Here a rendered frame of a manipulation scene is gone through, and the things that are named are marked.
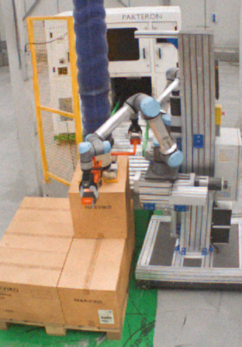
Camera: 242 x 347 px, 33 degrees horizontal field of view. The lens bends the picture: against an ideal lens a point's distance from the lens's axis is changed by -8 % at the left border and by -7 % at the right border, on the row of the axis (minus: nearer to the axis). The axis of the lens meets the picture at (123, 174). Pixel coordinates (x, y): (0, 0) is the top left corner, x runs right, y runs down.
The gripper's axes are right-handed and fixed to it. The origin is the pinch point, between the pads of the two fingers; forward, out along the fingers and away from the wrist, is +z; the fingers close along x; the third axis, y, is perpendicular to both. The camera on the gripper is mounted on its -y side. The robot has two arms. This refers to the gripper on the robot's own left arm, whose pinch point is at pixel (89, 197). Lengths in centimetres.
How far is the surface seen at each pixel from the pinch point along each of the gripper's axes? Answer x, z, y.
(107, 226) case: -5, 42, 30
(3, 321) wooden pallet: 77, 98, -25
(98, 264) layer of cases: -1, 53, -2
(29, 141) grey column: 90, 30, 172
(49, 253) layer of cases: 37, 53, 9
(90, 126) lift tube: 3, -28, 50
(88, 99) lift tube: 3, -49, 50
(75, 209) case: 16.5, 27.0, 30.2
